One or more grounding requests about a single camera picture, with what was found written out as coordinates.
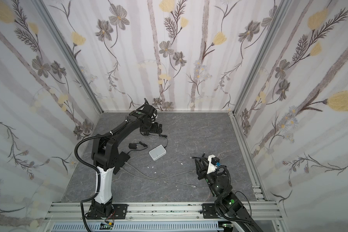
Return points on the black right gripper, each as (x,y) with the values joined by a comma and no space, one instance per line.
(202,168)

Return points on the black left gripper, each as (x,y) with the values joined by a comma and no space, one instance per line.
(153,127)

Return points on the white network switch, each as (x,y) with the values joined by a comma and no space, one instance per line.
(157,152)

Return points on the black power adapter with cable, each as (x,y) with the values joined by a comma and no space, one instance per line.
(137,146)

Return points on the black network switch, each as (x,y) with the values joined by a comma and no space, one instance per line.
(119,164)

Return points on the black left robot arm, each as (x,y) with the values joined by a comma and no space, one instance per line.
(107,160)

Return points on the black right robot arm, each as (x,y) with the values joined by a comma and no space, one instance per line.
(227,205)

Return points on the aluminium mounting rail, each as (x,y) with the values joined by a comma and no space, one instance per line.
(71,212)

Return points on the white slotted cable duct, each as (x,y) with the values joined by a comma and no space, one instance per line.
(161,226)

